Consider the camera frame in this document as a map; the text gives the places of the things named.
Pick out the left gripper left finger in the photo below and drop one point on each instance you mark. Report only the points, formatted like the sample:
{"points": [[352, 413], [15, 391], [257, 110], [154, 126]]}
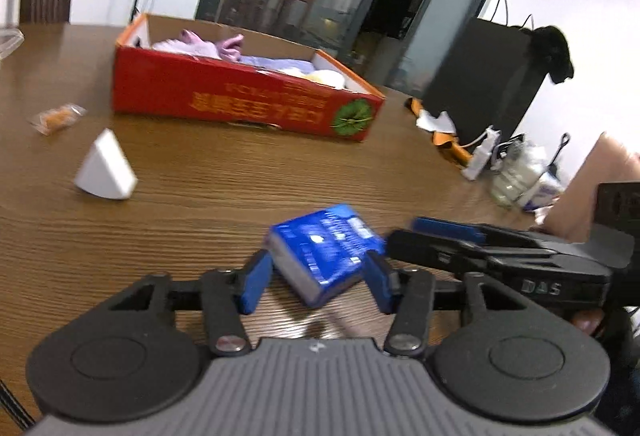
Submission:
{"points": [[145, 348]]}

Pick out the wrapped snack packet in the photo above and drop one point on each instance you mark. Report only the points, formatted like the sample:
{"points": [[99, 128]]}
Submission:
{"points": [[54, 120]]}

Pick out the white tissue packet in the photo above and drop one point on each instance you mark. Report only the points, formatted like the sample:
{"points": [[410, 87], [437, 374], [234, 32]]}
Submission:
{"points": [[544, 191]]}

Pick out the black paper bag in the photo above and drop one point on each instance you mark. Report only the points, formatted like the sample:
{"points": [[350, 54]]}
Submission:
{"points": [[488, 78]]}

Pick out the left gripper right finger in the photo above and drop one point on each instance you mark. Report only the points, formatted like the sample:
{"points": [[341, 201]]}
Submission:
{"points": [[488, 348]]}

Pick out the dark wooden chair middle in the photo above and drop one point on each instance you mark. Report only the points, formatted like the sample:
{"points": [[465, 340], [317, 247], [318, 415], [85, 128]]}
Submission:
{"points": [[282, 18]]}

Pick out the glass jar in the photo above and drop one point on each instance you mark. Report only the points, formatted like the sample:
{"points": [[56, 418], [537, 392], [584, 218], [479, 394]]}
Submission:
{"points": [[520, 169]]}

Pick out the tan cardboard piece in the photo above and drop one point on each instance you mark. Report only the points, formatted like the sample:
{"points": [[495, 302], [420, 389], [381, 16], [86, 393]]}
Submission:
{"points": [[609, 160]]}

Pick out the blue tissue pack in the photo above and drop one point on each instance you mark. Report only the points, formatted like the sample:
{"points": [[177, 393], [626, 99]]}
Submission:
{"points": [[321, 254]]}

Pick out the person's right hand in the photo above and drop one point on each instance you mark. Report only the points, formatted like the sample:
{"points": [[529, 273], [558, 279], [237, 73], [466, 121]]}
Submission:
{"points": [[589, 321]]}

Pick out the red cardboard box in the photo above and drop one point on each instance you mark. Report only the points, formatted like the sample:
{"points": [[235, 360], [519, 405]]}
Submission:
{"points": [[179, 86]]}

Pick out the orange and white cloth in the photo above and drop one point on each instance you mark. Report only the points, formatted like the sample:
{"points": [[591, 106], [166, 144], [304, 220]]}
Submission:
{"points": [[443, 136]]}

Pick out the yellow plush toy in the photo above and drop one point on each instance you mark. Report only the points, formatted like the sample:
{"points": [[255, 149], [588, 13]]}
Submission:
{"points": [[329, 78]]}

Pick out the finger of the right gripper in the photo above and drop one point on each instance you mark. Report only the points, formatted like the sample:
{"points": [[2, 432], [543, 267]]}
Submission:
{"points": [[444, 229]]}

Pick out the black cloth on bag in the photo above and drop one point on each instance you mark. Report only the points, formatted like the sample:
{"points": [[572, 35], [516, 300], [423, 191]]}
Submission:
{"points": [[549, 45]]}

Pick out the white spray bottle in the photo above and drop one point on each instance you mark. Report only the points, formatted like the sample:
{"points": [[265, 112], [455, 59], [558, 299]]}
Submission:
{"points": [[483, 152]]}

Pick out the purple folded towel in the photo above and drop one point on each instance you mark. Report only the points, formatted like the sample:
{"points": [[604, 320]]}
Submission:
{"points": [[294, 67]]}

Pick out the lilac fluffy headband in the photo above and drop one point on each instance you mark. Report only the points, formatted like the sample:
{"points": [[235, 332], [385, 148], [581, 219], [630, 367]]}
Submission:
{"points": [[189, 44]]}

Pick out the white wedge sponge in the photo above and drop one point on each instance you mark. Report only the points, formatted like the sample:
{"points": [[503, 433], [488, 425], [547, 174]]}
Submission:
{"points": [[105, 172]]}

